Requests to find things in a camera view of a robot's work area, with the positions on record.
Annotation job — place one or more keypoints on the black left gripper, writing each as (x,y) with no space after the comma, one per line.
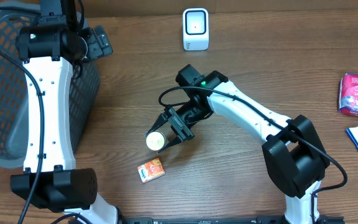
(96,51)

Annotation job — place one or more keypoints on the grey plastic shopping basket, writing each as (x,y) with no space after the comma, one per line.
(14,100)

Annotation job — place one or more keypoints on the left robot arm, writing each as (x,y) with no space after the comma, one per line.
(50,180)

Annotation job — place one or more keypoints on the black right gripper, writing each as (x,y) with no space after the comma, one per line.
(176,123)

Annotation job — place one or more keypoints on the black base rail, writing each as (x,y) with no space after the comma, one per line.
(257,220)

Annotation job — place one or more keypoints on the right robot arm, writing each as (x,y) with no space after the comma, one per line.
(293,152)

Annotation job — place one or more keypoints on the white barcode scanner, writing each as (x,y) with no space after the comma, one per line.
(195,29)

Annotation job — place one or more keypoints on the small orange box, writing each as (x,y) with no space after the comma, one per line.
(151,170)

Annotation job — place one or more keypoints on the white bamboo print tube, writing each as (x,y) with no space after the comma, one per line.
(155,141)

